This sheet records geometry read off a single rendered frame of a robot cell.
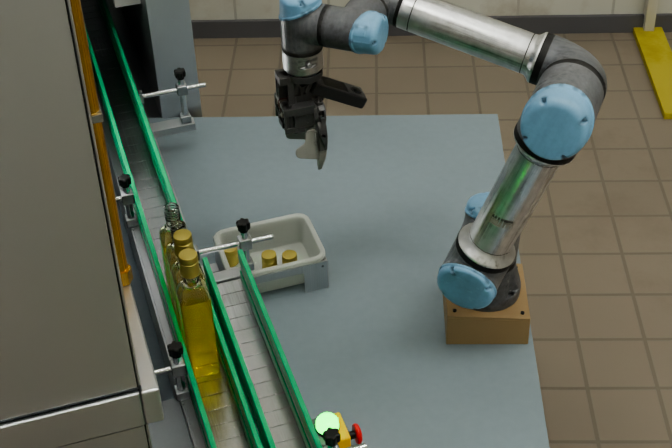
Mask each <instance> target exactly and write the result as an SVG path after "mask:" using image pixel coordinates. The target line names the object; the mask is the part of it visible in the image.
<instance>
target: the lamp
mask: <svg viewBox="0 0 672 448"><path fill-rule="evenodd" d="M329 427H331V428H333V429H334V428H337V429H338V432H339V430H340V426H339V420H338V417H337V416H336V415H334V414H333V413H330V412H325V413H322V414H320V415H319V416H318V417H317V419H316V426H315V428H316V433H317V434H318V435H319V436H321V437H323V432H324V431H326V430H327V429H328V428H329Z"/></svg>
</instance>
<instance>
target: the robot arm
mask: <svg viewBox="0 0 672 448"><path fill-rule="evenodd" d="M279 20H280V31H281V45H282V63H283V69H278V70H274V71H275V85H276V92H275V93H274V99H275V113H276V116H278V119H279V123H280V125H281V127H282V129H284V130H285V135H286V137H287V138H288V139H303V140H305V143H304V144H303V145H301V146H300V147H299V148H297V149H296V156H297V157H298V158H300V159H317V166H318V170H320V169H322V167H323V165H324V162H325V160H326V155H327V145H328V135H327V126H326V119H327V118H326V108H325V104H324V102H323V100H324V98H326V99H330V100H333V101H336V102H340V103H343V104H347V105H350V106H353V107H357V108H360V109H362V108H363V107H364V105H365V103H366V102H367V98H366V96H365V94H364V92H363V91H362V89H361V88H360V87H358V86H355V85H351V84H348V83H345V82H341V81H338V80H335V79H332V78H328V77H325V76H322V75H323V47H328V48H333V49H339V50H345V51H350V52H354V53H356V54H371V55H376V54H379V53H380V52H381V51H382V50H383V48H384V46H385V42H386V41H387V37H388V30H389V25H392V26H394V27H397V28H400V29H402V30H405V31H408V32H410V33H413V34H416V35H418V36H421V37H424V38H427V39H429V40H432V41H435V42H437V43H440V44H443V45H445V46H448V47H451V48H453V49H456V50H459V51H462V52H464V53H467V54H470V55H472V56H475V57H478V58H480V59H483V60H486V61H488V62H491V63H494V64H496V65H499V66H502V67H505V68H507V69H510V70H513V71H515V72H518V73H521V74H523V75H524V76H525V78H526V80H527V82H528V83H531V84H534V85H536V87H535V89H534V91H533V93H532V95H531V97H530V99H529V100H528V102H527V103H526V105H525V107H524V109H523V112H522V114H521V116H520V118H519V120H518V122H517V124H516V126H515V128H514V131H513V135H514V139H515V142H516V144H515V146H514V148H513V150H512V152H511V154H510V156H509V157H508V159H507V161H506V163H505V165H504V167H503V169H502V170H501V172H500V174H499V176H498V178H497V180H496V182H495V184H494V185H493V187H492V189H491V191H490V192H485V193H478V194H475V195H473V196H472V197H470V198H469V200H468V201H467V205H466V207H465V218H464V222H463V224H462V226H461V228H460V230H459V232H458V235H457V237H456V238H455V240H454V242H453V244H452V246H451V248H450V250H449V252H448V254H447V256H446V258H445V260H444V262H443V264H442V266H441V267H440V268H439V273H438V276H437V284H438V287H439V289H440V290H441V291H442V294H443V295H444V296H445V297H446V298H447V299H448V300H449V301H451V302H452V303H454V304H456V305H458V306H460V307H463V308H467V309H472V310H476V311H481V312H496V311H501V310H504V309H506V308H508V307H510V306H512V305H513V304H514V303H515V302H516V301H517V299H518V297H519V294H520V289H521V280H520V276H519V272H518V268H517V264H516V260H517V254H518V248H519V241H520V235H521V231H522V229H523V228H524V226H525V224H526V222H527V221H528V219H529V217H530V216H531V214H532V212H533V210H534V209H535V207H536V205H537V203H538V202H539V200H540V198H541V197H542V195H543V193H544V191H545V190H546V188H547V186H548V185H549V183H550V181H551V179H552V178H553V176H554V174H555V172H556V171H557V169H558V167H559V166H564V165H567V164H569V163H570V162H571V161H572V160H573V159H574V157H575V156H576V154H577V153H578V152H579V151H580V150H581V149H582V148H583V147H584V145H585V144H586V143H587V141H588V140H589V138H590V136H591V134H592V131H593V128H594V123H595V120H596V118H597V115H598V113H599V110H600V107H601V105H602V103H603V101H604V98H605V96H606V92H607V77H606V74H605V71H604V69H603V67H602V65H601V64H600V62H599V61H598V60H597V59H596V58H595V57H594V56H593V55H592V54H591V53H590V52H589V51H587V50H585V49H584V48H582V47H581V46H579V45H577V44H575V43H573V42H571V41H569V40H567V39H565V38H562V37H560V36H557V35H555V34H552V33H549V32H545V33H543V34H541V35H538V34H535V33H532V32H529V31H527V30H524V29H521V28H518V27H516V26H513V25H510V24H507V23H504V22H502V21H499V20H496V19H493V18H491V17H488V16H485V15H482V14H480V13H477V12H474V11H471V10H469V9H466V8H463V7H460V6H458V5H455V4H452V3H449V2H446V1H444V0H350V1H349V2H348V3H347V4H346V5H345V7H341V6H334V5H328V4H323V3H322V0H279ZM388 24H389V25H388Z"/></svg>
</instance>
